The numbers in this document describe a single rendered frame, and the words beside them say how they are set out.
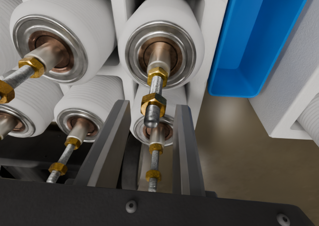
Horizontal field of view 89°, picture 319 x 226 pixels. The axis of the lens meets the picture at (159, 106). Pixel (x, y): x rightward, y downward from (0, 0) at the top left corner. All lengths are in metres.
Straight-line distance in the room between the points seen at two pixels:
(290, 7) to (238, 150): 0.55
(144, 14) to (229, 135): 0.58
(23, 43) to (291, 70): 0.40
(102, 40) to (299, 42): 0.32
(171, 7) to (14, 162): 0.62
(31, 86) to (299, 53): 0.45
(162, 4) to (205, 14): 0.08
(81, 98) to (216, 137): 0.54
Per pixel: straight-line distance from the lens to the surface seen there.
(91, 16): 0.23
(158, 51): 0.17
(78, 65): 0.21
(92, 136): 0.29
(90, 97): 0.26
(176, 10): 0.18
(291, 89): 0.38
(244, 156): 0.82
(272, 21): 0.40
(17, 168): 0.69
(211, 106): 0.56
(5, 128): 0.33
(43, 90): 0.34
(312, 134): 0.40
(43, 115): 0.33
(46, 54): 0.20
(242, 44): 0.47
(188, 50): 0.18
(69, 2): 0.22
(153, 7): 0.18
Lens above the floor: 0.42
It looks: 49 degrees down
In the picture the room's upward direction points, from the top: 174 degrees counter-clockwise
